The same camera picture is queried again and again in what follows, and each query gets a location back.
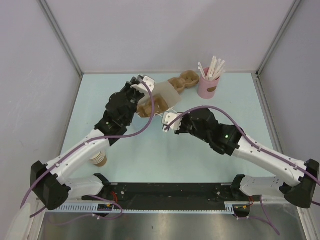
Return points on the white wrapped straws bundle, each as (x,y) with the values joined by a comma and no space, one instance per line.
(215,70)

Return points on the pink straw holder cup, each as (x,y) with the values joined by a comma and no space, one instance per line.
(207,89)

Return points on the white slotted cable duct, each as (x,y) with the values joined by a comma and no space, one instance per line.
(163,208)

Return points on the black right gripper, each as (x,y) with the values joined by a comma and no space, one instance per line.
(181,130)

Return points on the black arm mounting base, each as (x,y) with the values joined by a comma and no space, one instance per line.
(179,193)

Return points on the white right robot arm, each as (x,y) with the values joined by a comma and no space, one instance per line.
(294,180)

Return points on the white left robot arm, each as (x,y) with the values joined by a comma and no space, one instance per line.
(52,183)

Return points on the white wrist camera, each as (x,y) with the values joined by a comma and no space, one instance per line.
(144,84)
(171,121)

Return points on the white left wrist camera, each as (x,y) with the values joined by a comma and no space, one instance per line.
(144,84)

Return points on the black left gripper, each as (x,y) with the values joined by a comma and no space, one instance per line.
(128,87)

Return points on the light blue paper bag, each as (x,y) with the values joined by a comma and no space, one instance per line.
(165,98)

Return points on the brown paper cups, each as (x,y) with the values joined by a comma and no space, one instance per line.
(99,159)

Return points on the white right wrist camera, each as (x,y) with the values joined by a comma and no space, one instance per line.
(171,121)

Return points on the brown pulp carrier stack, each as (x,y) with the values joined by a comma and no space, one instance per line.
(188,79)

